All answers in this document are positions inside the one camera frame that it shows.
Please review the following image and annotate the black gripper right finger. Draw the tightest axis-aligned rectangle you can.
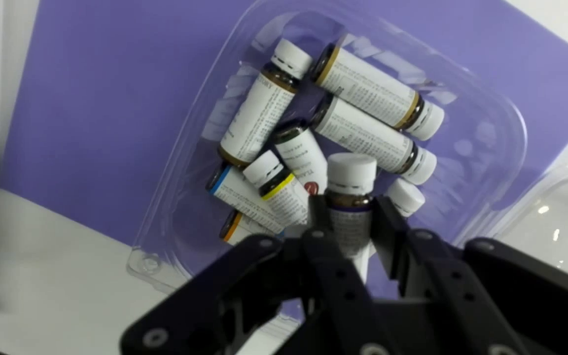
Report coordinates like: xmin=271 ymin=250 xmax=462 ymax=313
xmin=370 ymin=195 xmax=568 ymax=355

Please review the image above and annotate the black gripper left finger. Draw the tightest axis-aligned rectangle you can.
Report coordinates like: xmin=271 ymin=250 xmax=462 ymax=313
xmin=121 ymin=193 xmax=391 ymax=355

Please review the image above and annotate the white bottle with purple band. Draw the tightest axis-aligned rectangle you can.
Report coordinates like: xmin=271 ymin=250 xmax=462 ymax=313
xmin=324 ymin=151 xmax=380 ymax=283

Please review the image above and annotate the white bottle with orange band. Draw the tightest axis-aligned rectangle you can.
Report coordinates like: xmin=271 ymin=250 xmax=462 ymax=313
xmin=220 ymin=208 xmax=275 ymax=248

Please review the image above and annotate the white bottle with blue band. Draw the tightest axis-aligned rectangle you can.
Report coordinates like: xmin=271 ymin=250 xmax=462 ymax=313
xmin=206 ymin=163 xmax=293 ymax=236

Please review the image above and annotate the white bottle with yellow band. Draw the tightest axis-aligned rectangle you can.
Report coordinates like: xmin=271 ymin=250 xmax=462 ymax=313
xmin=242 ymin=147 xmax=313 ymax=228

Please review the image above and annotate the small white bottle cap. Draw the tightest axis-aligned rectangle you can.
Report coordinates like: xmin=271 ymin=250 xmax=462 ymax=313
xmin=385 ymin=177 xmax=429 ymax=218

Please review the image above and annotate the white bottle with green band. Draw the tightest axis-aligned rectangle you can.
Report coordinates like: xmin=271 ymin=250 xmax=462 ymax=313
xmin=271 ymin=124 xmax=330 ymax=195

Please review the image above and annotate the clear plastic container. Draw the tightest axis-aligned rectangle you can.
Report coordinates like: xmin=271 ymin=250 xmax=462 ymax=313
xmin=125 ymin=0 xmax=531 ymax=295

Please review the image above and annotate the white bottle with brown glass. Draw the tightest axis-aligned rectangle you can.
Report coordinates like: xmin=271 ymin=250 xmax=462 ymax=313
xmin=218 ymin=35 xmax=314 ymax=171

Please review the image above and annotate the long white bottle black band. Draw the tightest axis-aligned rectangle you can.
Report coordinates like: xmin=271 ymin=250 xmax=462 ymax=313
xmin=307 ymin=92 xmax=441 ymax=187

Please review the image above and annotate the long white bottle gold band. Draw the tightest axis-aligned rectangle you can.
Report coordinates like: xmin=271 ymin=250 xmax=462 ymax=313
xmin=311 ymin=41 xmax=447 ymax=143

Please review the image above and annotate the purple mat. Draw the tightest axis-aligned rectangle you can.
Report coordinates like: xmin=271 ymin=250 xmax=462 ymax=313
xmin=0 ymin=0 xmax=568 ymax=321

